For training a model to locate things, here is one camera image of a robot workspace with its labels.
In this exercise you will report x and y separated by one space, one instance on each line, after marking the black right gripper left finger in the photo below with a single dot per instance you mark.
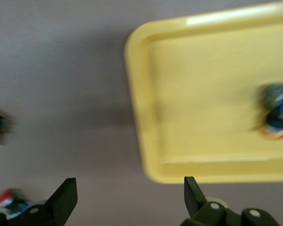
61 202

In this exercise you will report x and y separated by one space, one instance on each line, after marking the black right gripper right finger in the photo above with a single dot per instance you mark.
195 200

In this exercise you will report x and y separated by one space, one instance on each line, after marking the red push button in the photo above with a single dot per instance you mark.
7 199

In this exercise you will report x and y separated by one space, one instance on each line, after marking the yellow plastic tray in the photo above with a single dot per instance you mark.
191 106

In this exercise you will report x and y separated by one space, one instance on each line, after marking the brown table mat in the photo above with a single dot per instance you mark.
49 70

